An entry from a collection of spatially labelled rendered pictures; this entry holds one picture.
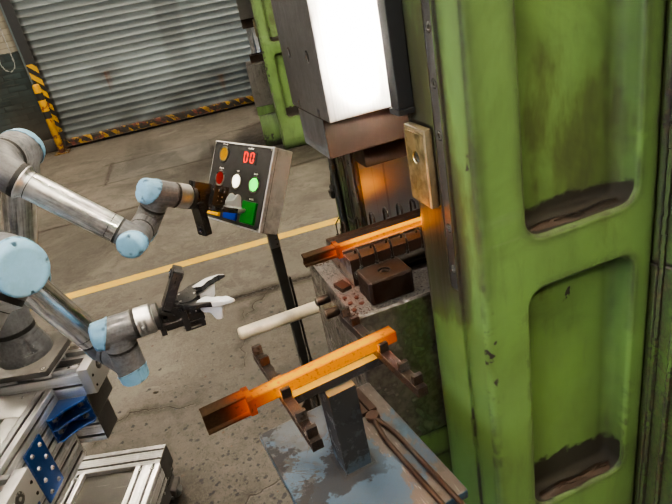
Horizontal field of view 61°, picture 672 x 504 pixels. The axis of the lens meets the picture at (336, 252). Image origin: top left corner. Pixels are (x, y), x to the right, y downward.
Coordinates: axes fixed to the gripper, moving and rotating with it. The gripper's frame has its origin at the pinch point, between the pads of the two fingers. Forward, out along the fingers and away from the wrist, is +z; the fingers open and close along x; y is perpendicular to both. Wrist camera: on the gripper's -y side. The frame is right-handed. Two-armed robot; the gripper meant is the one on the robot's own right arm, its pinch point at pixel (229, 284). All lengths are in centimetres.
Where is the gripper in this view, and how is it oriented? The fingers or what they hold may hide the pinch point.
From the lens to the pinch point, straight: 148.8
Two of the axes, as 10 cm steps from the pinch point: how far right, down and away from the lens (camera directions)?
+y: 1.8, 8.8, 4.4
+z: 9.2, -3.1, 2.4
